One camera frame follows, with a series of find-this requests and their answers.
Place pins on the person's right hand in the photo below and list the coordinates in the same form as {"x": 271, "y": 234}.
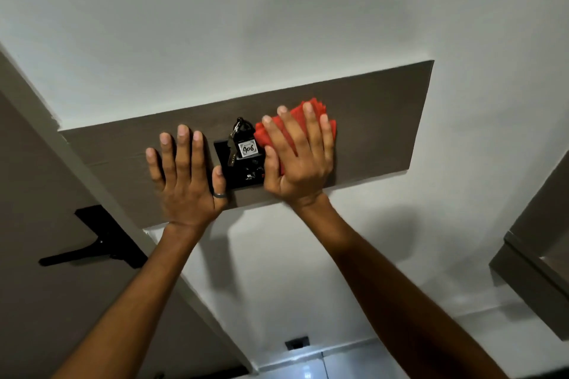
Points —
{"x": 302, "y": 174}

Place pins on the person's left thumb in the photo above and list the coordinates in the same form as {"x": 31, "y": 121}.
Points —
{"x": 219, "y": 183}

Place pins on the bunch of metal keys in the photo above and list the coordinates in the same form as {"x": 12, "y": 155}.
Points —
{"x": 234, "y": 136}

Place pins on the person's left little finger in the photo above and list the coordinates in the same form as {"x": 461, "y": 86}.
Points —
{"x": 154, "y": 167}

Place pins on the person's right forearm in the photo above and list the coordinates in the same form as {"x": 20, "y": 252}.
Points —
{"x": 391, "y": 298}

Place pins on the person's left hand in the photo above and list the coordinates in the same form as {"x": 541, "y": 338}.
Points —
{"x": 186, "y": 196}

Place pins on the brown wooden wall panel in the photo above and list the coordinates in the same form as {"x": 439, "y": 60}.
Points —
{"x": 373, "y": 125}

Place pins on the brown wooden cabinet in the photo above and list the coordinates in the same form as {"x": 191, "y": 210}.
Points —
{"x": 533, "y": 272}

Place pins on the person's right thumb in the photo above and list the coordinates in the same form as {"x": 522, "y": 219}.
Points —
{"x": 271, "y": 167}

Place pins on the person's right little finger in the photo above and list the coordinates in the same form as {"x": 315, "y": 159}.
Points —
{"x": 327, "y": 139}

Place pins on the person's right middle finger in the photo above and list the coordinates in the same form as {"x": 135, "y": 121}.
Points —
{"x": 293, "y": 130}

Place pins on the red cleaning cloth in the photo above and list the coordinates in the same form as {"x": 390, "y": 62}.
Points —
{"x": 298, "y": 115}

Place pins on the brown door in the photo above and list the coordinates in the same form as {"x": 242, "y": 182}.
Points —
{"x": 40, "y": 303}

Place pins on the black key card switch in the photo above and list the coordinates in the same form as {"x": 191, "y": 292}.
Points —
{"x": 249, "y": 172}

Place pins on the person's left forearm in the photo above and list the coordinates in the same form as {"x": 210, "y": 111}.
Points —
{"x": 133, "y": 307}

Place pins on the white labelled key tag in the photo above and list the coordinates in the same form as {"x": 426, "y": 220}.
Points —
{"x": 248, "y": 149}

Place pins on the black wall socket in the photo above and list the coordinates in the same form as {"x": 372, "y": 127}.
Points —
{"x": 297, "y": 343}

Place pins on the person's left middle finger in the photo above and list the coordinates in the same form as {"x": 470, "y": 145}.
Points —
{"x": 184, "y": 152}

